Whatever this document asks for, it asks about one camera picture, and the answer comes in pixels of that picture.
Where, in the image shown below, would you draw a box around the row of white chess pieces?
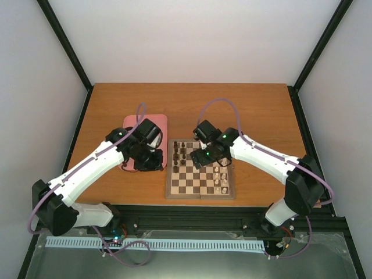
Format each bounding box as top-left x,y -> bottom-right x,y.
213,158 -> 229,195

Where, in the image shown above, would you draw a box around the black aluminium frame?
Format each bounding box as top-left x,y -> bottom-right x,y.
17,0 -> 372,279

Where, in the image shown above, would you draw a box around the wooden chess board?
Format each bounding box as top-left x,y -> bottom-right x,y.
165,138 -> 235,199

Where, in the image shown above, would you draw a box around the pink plastic tray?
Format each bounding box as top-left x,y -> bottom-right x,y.
119,114 -> 168,172

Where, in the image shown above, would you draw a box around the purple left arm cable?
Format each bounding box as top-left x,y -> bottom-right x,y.
27,102 -> 152,267

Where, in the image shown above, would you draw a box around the light blue cable duct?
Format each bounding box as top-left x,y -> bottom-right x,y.
45,236 -> 265,253

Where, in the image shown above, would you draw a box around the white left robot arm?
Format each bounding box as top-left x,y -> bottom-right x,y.
31,119 -> 163,236

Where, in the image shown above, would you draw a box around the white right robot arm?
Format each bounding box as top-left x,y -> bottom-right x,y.
191,120 -> 326,235

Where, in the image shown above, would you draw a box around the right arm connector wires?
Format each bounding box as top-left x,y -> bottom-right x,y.
276,225 -> 296,249

